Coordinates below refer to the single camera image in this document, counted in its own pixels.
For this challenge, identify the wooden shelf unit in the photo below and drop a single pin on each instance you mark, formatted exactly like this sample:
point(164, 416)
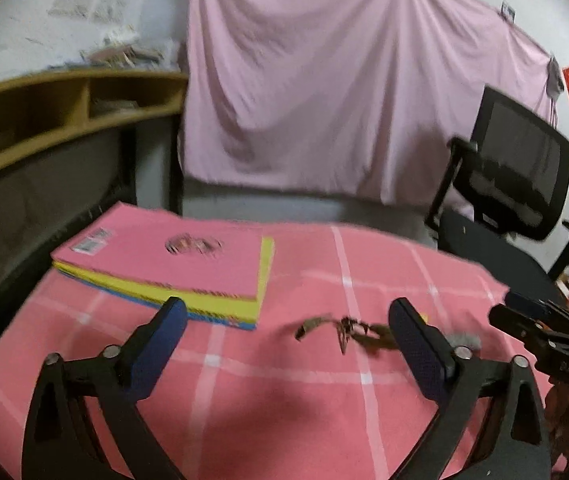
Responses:
point(48, 109)

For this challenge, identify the black office chair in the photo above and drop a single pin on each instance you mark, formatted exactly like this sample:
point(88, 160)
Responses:
point(510, 178)

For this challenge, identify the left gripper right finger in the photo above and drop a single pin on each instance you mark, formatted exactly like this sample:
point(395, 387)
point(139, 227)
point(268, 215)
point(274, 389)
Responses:
point(512, 442)

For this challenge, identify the dried leaf twig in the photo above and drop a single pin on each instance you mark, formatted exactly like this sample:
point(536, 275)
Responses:
point(370, 337)

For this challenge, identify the pale green wrapper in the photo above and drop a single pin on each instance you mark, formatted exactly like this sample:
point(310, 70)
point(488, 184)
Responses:
point(467, 340)

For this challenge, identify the pink checked tablecloth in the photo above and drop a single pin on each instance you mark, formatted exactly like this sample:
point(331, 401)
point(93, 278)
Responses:
point(233, 404)

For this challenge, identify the pink book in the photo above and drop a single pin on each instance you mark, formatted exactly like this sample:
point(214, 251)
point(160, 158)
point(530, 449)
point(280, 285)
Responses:
point(157, 247)

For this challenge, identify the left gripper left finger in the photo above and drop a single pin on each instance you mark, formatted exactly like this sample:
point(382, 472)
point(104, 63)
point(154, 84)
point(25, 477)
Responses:
point(60, 441)

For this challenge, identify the yellow book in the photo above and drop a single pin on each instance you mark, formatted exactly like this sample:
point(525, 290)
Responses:
point(234, 312)

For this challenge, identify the pink hanging sheet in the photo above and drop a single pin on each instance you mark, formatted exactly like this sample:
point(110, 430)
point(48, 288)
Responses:
point(348, 97)

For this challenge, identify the paper pile on shelf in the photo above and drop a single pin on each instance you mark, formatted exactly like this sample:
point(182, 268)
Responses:
point(126, 53)

